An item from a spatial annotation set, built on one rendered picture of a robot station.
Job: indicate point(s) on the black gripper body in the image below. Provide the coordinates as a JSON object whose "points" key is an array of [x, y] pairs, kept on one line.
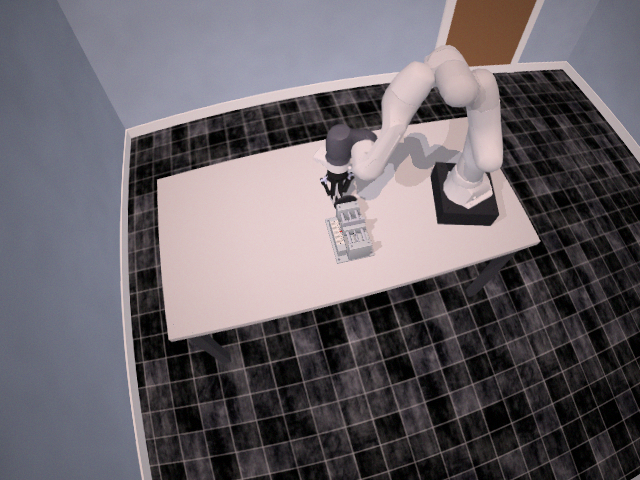
{"points": [[330, 176]]}

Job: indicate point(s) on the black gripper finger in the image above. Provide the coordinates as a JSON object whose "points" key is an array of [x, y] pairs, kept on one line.
{"points": [[332, 190], [344, 187]]}

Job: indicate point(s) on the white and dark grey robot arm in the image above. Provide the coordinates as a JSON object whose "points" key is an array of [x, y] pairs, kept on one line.
{"points": [[403, 97]]}

